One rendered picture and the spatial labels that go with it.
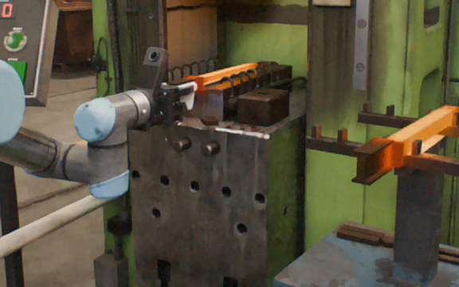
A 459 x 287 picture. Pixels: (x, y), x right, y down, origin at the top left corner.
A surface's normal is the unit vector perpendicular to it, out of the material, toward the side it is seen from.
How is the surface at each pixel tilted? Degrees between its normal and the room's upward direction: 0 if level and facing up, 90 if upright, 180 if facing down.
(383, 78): 90
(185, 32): 90
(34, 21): 60
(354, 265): 0
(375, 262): 0
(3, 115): 88
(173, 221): 90
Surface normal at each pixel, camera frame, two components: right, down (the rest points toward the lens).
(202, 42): 0.89, 0.10
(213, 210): -0.45, 0.18
